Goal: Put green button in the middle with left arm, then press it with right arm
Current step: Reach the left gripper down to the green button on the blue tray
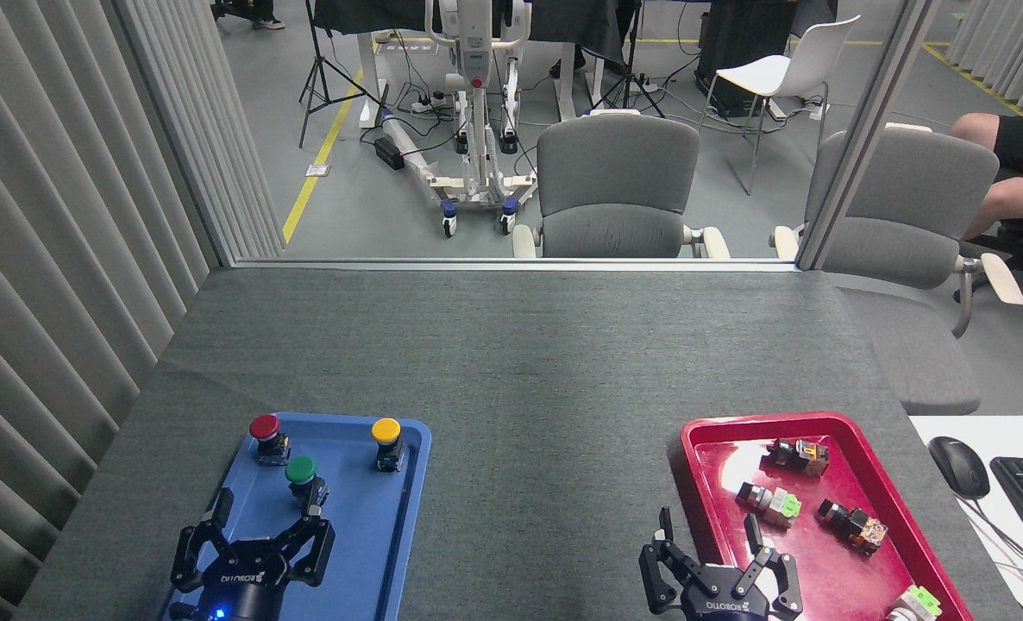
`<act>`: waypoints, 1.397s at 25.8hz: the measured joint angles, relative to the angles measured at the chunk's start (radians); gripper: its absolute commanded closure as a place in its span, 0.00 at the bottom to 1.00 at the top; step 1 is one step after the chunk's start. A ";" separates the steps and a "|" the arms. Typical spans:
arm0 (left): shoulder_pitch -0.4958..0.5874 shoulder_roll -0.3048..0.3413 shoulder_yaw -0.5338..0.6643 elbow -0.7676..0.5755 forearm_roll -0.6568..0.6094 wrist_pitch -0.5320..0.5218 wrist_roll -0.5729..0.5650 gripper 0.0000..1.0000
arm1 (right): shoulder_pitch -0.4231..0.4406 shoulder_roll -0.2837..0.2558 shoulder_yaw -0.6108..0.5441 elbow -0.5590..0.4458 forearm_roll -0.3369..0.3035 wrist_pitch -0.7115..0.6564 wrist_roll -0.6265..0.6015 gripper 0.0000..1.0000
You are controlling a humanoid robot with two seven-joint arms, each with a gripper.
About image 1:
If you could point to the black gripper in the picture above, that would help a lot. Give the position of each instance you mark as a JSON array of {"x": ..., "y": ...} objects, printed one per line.
[
  {"x": 248, "y": 595},
  {"x": 727, "y": 599}
]

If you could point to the green push button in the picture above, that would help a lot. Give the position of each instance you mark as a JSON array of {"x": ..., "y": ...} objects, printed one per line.
[{"x": 300, "y": 470}]

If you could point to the red push button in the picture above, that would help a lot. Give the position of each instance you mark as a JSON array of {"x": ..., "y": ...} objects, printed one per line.
[{"x": 264, "y": 427}]

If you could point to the yellow push button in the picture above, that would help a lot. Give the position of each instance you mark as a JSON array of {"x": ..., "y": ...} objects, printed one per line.
[{"x": 385, "y": 429}]

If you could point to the blue plastic tray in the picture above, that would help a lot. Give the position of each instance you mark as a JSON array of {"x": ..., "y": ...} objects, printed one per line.
[{"x": 360, "y": 535}]

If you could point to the red plastic tray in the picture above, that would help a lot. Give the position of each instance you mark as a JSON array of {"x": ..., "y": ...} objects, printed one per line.
[{"x": 839, "y": 586}]

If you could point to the white side table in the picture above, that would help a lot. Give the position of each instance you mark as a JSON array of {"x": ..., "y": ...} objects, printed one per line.
[{"x": 951, "y": 526}]

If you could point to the black computer mouse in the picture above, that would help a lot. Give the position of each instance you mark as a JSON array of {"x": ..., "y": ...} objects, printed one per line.
[{"x": 958, "y": 466}]

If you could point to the grey vertical blinds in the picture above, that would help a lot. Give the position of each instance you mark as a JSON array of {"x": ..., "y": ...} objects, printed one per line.
[{"x": 63, "y": 216}]

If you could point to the grey office chair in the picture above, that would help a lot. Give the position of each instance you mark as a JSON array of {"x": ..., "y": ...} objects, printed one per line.
[
  {"x": 615, "y": 172},
  {"x": 908, "y": 233}
]

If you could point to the black power adapter box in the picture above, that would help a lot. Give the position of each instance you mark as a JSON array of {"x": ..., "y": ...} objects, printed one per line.
[{"x": 388, "y": 153}]

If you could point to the black tripod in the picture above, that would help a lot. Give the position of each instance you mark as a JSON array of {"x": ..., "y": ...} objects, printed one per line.
[
  {"x": 628, "y": 82},
  {"x": 317, "y": 78}
]

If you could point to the white wheeled stand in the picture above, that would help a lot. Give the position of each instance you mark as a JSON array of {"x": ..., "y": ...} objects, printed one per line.
[{"x": 477, "y": 129}]

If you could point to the white plastic chair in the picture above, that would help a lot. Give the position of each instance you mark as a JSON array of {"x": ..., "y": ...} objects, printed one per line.
[{"x": 779, "y": 73}]

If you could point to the person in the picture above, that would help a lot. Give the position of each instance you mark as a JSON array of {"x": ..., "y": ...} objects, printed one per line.
[{"x": 1016, "y": 142}]

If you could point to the black cabinet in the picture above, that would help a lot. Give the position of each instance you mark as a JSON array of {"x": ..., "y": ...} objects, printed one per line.
[{"x": 736, "y": 43}]

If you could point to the grey switch with green block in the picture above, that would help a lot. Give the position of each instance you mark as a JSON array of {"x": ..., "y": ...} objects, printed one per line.
[{"x": 775, "y": 503}]

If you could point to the black switch with orange block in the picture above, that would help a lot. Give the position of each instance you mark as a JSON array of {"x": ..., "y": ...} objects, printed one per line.
[
  {"x": 800, "y": 455},
  {"x": 856, "y": 524}
]

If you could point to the white switch with green block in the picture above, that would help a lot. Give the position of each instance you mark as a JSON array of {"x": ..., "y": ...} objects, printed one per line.
[{"x": 917, "y": 602}]

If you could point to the silver post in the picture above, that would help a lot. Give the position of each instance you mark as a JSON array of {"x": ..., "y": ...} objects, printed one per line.
[{"x": 865, "y": 138}]

